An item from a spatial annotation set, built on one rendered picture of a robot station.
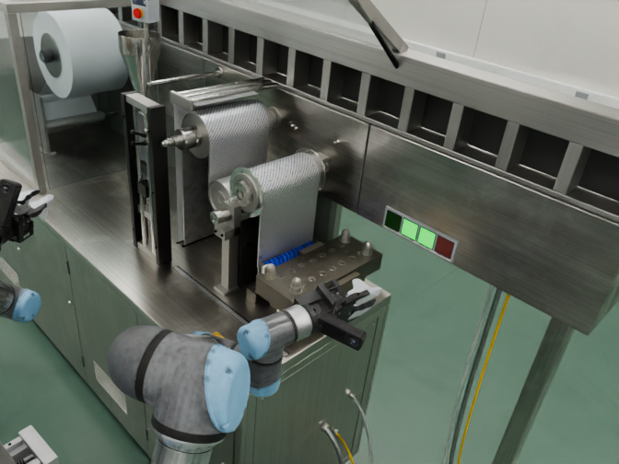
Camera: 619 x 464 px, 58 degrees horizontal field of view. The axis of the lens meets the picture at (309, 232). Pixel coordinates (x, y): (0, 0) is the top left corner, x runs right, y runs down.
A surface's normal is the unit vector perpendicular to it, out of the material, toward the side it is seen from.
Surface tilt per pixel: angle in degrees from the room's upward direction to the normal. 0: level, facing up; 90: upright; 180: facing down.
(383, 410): 0
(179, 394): 58
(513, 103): 90
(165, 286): 0
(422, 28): 90
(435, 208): 90
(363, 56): 90
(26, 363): 0
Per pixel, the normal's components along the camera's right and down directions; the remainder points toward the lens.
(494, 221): -0.70, 0.32
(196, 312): 0.09, -0.85
